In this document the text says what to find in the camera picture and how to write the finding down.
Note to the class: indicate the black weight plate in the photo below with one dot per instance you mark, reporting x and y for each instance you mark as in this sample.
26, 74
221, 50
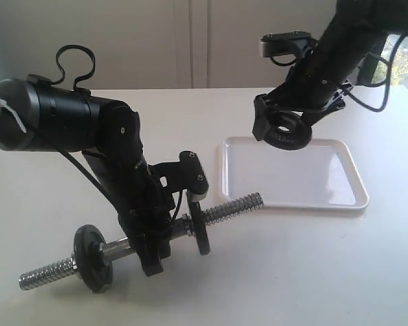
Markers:
199, 227
95, 273
287, 131

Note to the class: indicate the chrome threaded dumbbell bar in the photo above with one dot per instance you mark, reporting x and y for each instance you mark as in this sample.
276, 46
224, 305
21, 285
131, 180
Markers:
121, 248

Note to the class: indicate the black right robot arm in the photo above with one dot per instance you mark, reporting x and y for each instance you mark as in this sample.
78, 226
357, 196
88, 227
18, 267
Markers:
354, 30

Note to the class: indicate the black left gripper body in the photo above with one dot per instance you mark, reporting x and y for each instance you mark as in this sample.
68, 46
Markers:
138, 197

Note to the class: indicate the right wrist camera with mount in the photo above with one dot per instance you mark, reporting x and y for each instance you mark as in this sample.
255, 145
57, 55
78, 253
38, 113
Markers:
296, 43

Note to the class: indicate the black window frame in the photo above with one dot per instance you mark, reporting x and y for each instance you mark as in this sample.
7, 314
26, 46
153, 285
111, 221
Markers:
370, 63

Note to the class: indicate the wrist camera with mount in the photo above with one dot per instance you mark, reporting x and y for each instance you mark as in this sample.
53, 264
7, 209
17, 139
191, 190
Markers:
185, 174
296, 43

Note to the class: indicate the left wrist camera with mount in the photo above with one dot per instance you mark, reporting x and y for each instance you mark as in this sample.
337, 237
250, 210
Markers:
185, 174

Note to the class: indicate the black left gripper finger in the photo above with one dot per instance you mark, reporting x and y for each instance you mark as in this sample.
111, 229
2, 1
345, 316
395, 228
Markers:
164, 247
147, 249

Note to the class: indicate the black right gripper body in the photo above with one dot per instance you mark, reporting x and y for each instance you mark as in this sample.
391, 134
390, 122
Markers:
311, 89

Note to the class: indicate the white plastic tray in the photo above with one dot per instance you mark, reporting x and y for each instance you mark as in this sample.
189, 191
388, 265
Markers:
320, 177

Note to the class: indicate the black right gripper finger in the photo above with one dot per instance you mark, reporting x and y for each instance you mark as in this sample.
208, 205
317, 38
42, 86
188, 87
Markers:
263, 127
308, 119

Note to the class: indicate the white zip tie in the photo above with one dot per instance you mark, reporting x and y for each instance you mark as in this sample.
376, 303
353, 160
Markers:
7, 108

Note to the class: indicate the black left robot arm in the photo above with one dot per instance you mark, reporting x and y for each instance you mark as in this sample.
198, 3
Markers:
36, 116

